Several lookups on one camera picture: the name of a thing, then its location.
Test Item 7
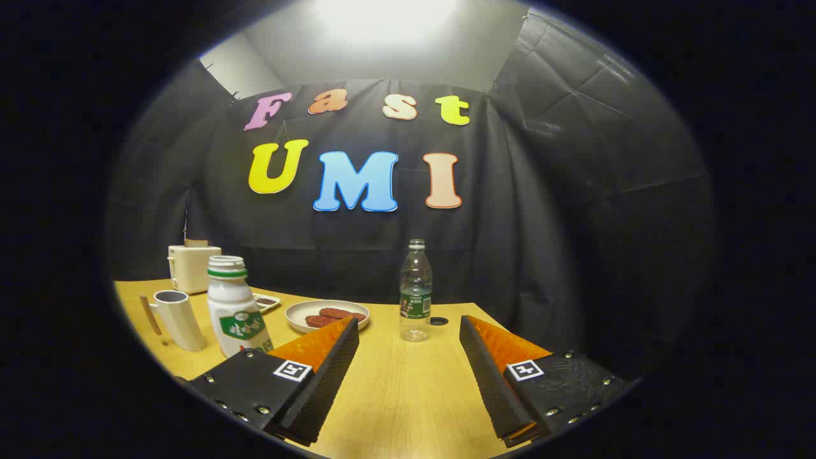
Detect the round beige plate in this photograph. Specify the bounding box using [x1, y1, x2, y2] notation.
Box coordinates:
[285, 300, 370, 335]

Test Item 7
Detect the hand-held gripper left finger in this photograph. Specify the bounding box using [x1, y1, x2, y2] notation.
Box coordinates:
[185, 317, 360, 447]

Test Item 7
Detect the white juice bottle green label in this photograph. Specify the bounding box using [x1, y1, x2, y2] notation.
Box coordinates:
[207, 255, 273, 359]

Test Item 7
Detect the wooden table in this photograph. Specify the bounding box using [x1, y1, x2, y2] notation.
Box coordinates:
[113, 279, 549, 459]

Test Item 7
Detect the black backdrop cloth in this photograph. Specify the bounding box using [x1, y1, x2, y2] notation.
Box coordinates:
[105, 10, 718, 370]

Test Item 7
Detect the clear plastic water bottle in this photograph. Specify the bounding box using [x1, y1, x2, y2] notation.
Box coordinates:
[399, 239, 433, 342]

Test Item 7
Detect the white cup with wooden handle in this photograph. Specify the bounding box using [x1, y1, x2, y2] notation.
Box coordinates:
[139, 290, 207, 353]

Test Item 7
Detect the cream toaster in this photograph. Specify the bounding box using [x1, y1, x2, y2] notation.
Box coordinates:
[168, 245, 222, 295]

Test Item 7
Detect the ceiling light panel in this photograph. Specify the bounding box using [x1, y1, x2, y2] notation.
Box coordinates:
[312, 0, 460, 40]

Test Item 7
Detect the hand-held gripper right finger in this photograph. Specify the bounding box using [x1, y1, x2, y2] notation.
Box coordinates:
[459, 315, 633, 448]

